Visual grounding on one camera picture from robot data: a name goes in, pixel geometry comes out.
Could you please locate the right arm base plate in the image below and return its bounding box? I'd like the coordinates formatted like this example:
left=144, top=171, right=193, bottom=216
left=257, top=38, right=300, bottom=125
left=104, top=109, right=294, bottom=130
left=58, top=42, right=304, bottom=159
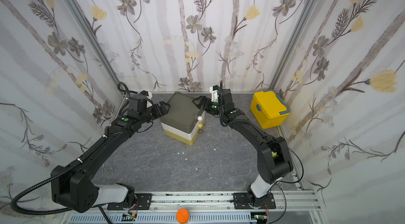
left=232, top=192, right=276, bottom=210

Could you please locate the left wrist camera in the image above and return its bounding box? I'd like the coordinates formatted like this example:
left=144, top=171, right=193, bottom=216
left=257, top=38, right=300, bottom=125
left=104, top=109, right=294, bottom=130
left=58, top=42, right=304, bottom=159
left=139, top=91, right=153, bottom=99

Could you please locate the aluminium front rail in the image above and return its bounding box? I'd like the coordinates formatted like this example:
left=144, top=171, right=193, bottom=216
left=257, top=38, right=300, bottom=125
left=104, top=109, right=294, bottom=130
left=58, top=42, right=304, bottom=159
left=60, top=190, right=327, bottom=224

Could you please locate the orange round button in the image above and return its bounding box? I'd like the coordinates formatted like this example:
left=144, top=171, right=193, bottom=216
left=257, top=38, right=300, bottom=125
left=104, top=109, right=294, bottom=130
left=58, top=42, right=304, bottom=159
left=176, top=208, right=190, bottom=224

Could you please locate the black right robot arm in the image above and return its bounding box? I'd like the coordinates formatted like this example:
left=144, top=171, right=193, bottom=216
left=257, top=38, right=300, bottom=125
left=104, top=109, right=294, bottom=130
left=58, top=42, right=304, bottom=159
left=193, top=85, right=294, bottom=202

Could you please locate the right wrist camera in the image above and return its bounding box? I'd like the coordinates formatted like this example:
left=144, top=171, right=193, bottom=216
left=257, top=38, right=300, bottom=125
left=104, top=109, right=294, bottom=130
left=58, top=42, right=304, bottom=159
left=209, top=85, right=220, bottom=103

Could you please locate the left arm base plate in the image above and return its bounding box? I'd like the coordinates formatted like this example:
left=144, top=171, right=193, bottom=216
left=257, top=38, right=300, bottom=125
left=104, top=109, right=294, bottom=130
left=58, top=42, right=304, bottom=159
left=107, top=193, right=153, bottom=211

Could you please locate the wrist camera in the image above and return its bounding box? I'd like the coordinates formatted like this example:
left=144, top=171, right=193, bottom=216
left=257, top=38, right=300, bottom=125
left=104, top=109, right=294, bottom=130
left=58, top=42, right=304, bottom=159
left=209, top=85, right=220, bottom=103
left=139, top=91, right=153, bottom=99

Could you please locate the metal forceps left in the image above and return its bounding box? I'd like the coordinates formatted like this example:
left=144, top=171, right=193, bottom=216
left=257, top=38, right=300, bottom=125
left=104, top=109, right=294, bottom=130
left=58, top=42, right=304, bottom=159
left=102, top=153, right=127, bottom=175

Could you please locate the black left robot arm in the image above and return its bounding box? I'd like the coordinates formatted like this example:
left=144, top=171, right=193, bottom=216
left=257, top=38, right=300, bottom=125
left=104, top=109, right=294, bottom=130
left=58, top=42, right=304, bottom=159
left=51, top=94, right=170, bottom=213

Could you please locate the yellow lidded container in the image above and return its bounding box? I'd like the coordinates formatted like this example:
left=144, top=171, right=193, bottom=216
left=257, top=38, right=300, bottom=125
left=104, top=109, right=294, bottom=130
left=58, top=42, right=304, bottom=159
left=250, top=90, right=291, bottom=129

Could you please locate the black corrugated cable conduit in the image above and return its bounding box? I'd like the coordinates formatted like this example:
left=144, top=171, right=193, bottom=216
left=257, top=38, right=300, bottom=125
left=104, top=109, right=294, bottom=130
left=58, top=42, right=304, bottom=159
left=10, top=135, right=108, bottom=216

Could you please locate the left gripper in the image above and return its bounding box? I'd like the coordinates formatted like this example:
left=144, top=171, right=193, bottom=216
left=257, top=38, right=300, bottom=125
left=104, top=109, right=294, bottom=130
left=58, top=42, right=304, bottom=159
left=138, top=101, right=172, bottom=125

